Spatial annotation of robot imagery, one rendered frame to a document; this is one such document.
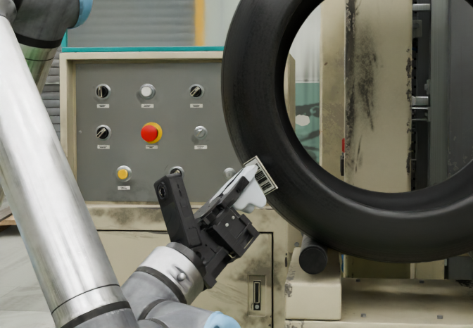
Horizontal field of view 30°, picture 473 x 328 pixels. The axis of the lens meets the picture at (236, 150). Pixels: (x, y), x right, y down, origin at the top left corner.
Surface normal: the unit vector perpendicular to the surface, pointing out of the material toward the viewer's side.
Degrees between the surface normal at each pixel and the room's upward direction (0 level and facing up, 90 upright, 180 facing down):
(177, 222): 96
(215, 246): 70
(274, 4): 85
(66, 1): 116
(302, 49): 90
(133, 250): 90
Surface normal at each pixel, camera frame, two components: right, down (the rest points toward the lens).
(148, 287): 0.05, -0.65
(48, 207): 0.05, -0.36
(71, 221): 0.41, -0.48
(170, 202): -0.79, 0.13
